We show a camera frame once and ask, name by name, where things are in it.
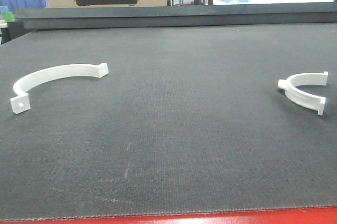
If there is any red metal table frame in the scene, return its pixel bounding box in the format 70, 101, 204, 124
1, 206, 336, 223

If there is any large white pipe clamp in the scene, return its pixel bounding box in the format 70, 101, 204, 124
10, 63, 109, 114

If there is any small white pipe clamp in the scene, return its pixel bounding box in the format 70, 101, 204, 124
277, 71, 329, 116

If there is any green cup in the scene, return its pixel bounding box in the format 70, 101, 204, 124
2, 12, 14, 23

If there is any black table mat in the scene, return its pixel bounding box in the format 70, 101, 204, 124
1, 23, 336, 220

